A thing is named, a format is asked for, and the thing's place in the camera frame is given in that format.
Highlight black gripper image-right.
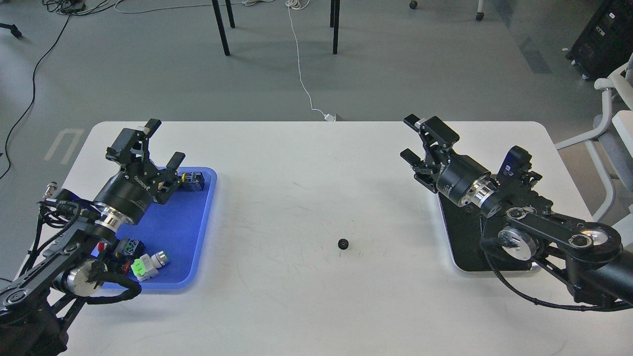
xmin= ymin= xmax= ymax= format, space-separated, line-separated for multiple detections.
xmin=400 ymin=115 xmax=497 ymax=208

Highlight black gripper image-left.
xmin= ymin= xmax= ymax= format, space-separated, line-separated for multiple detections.
xmin=93 ymin=119 xmax=186 ymax=225

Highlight silver metal tray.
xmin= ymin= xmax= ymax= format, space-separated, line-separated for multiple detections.
xmin=438 ymin=190 xmax=542 ymax=273

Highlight blue plastic tray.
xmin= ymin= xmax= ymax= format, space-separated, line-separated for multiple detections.
xmin=117 ymin=167 xmax=218 ymax=292

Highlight green push button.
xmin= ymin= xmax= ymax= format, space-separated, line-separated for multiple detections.
xmin=179 ymin=171 xmax=205 ymax=192

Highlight black table legs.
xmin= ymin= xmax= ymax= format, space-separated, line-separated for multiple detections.
xmin=211 ymin=0 xmax=342 ymax=56

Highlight white office chair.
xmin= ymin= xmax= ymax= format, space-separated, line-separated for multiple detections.
xmin=555 ymin=58 xmax=632 ymax=222

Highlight black equipment case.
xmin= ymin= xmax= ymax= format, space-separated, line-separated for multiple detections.
xmin=566 ymin=0 xmax=633 ymax=80

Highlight white cable on floor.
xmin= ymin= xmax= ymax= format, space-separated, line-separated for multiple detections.
xmin=114 ymin=0 xmax=337 ymax=122

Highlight white green connector switch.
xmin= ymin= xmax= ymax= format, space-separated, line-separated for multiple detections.
xmin=131 ymin=251 xmax=169 ymax=282

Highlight black cable on floor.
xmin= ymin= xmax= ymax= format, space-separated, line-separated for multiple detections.
xmin=0 ymin=0 xmax=114 ymax=179

